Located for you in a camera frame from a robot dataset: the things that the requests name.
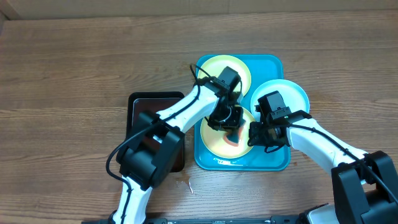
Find teal plastic serving tray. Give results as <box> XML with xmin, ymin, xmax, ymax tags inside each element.
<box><xmin>194</xmin><ymin>54</ymin><xmax>290</xmax><ymax>171</ymax></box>

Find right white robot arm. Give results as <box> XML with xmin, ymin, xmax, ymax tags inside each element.
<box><xmin>248</xmin><ymin>111</ymin><xmax>397</xmax><ymax>224</ymax></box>

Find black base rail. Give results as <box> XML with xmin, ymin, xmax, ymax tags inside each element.
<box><xmin>81</xmin><ymin>213</ymin><xmax>312</xmax><ymax>224</ymax></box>

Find green and orange sponge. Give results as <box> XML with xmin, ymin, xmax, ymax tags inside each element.
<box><xmin>224</xmin><ymin>127</ymin><xmax>243</xmax><ymax>146</ymax></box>

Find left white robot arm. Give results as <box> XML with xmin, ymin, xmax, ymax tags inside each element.
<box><xmin>106</xmin><ymin>80</ymin><xmax>243</xmax><ymax>223</ymax></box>

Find black rectangular wash tray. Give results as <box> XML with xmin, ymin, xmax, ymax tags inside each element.
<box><xmin>126</xmin><ymin>91</ymin><xmax>185</xmax><ymax>172</ymax></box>

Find yellow-green plate with sauce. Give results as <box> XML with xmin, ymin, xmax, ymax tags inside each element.
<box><xmin>200</xmin><ymin>55</ymin><xmax>251</xmax><ymax>96</ymax></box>

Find light blue plate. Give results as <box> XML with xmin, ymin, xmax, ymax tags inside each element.
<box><xmin>250</xmin><ymin>79</ymin><xmax>310</xmax><ymax>121</ymax></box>

